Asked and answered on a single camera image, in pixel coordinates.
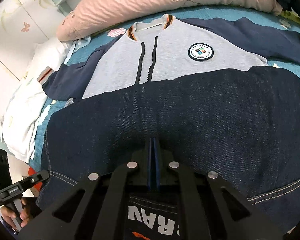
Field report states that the person's left hand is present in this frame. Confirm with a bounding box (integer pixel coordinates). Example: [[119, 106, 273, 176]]
[[1, 196, 37, 231]]

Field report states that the dark denim jacket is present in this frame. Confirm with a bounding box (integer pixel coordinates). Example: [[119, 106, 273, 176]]
[[39, 67, 300, 240]]

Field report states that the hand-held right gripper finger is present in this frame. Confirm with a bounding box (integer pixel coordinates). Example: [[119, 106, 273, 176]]
[[17, 137, 154, 240], [154, 137, 283, 240]]

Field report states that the white pillow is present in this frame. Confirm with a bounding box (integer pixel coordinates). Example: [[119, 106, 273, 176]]
[[0, 41, 73, 163]]

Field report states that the teal quilted bed sheet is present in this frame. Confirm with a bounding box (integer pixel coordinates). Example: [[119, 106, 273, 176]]
[[35, 2, 300, 170]]

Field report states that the pink pillow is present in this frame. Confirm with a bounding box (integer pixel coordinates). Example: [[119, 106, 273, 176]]
[[56, 0, 283, 42]]

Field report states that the floral printed cabinet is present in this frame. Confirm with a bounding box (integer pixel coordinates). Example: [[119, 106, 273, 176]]
[[0, 0, 73, 80]]

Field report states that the grey navy zip jacket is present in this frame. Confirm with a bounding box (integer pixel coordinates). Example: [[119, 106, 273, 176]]
[[41, 14, 300, 101]]

